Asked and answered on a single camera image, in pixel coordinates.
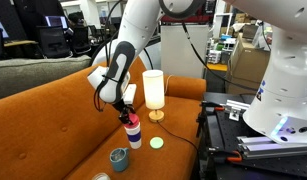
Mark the cardboard box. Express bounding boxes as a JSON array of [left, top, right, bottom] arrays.
[[226, 33, 270, 94]]

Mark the teal mug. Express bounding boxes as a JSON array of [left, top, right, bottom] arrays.
[[109, 148, 129, 172]]

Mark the white table lamp wooden base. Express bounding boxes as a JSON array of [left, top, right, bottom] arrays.
[[142, 70, 165, 122]]

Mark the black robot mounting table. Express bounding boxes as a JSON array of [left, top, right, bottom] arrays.
[[201, 106, 307, 180]]

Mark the black lamp cable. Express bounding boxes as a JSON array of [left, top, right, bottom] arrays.
[[156, 120, 199, 151]]

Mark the white cabinet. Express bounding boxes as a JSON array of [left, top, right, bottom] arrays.
[[161, 24, 209, 78]]

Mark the white and purple cup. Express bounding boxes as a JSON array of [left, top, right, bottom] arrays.
[[124, 123, 142, 149]]

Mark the pink cup lid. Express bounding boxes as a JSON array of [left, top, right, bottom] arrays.
[[125, 113, 139, 128]]

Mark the grey sofa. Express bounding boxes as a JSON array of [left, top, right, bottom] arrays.
[[0, 55, 91, 99]]

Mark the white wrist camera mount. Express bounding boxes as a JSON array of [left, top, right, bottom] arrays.
[[123, 84, 137, 105]]

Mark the light green round coaster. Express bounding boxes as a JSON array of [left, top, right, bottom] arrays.
[[150, 137, 164, 149]]

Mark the aluminium rail bracket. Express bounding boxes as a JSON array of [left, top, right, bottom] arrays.
[[237, 136, 307, 159]]

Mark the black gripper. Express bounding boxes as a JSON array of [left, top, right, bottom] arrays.
[[113, 100, 135, 125]]

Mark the orange fabric sofa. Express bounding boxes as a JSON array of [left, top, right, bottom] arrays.
[[0, 69, 206, 180]]

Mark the black office chair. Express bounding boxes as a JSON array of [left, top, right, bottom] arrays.
[[37, 26, 72, 58]]

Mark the orange black clamp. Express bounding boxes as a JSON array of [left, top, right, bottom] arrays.
[[207, 147, 242, 162]]

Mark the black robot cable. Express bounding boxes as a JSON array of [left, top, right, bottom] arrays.
[[93, 0, 261, 113]]

